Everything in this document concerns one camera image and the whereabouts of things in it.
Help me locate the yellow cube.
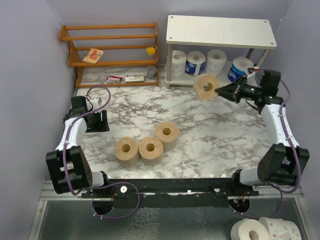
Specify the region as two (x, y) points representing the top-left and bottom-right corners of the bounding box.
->
(145, 46), (156, 56)

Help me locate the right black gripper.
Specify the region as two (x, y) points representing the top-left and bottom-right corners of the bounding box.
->
(215, 75), (263, 104)

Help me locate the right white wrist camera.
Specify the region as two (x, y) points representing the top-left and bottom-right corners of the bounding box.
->
(243, 66), (260, 79)

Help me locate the red white small box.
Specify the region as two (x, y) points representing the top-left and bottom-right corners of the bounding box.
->
(106, 75), (123, 84)

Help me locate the white two-tier shelf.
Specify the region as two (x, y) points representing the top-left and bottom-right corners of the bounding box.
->
(164, 14), (278, 90)

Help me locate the small grey cup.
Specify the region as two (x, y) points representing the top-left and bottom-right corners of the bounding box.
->
(146, 65), (157, 79)

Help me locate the pink dotted roll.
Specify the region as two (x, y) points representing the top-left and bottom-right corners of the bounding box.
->
(204, 49), (227, 76)
(171, 50), (187, 77)

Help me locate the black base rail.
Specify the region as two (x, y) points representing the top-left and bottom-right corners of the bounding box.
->
(82, 176), (259, 213)

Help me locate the brown wooden rack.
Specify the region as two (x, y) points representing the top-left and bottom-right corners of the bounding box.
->
(58, 23), (159, 89)

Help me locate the blue Tempo roll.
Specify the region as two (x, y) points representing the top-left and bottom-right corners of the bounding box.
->
(227, 56), (254, 82)

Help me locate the pink dotted roll front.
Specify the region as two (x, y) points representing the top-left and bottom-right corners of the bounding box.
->
(171, 50), (187, 77)

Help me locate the white green flat box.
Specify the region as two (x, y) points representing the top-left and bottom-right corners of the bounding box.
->
(124, 73), (145, 83)

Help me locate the pink dotted roll foreground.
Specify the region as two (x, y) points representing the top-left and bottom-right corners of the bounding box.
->
(258, 217), (302, 240)

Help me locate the brown paper roll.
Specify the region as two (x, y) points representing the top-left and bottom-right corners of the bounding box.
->
(193, 74), (220, 101)
(114, 136), (141, 168)
(154, 122), (180, 152)
(138, 136), (164, 166)

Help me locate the orange patterned booklet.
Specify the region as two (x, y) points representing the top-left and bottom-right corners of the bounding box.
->
(82, 48), (104, 64)

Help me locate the plain white roll foreground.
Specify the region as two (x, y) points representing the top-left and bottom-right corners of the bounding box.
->
(230, 218), (270, 240)

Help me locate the pink dotted roll back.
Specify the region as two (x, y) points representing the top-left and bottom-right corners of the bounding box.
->
(204, 49), (227, 76)

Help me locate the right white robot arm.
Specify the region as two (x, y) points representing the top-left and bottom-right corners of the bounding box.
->
(215, 67), (310, 196)

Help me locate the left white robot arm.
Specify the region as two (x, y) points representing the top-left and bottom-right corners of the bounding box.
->
(45, 96), (111, 198)

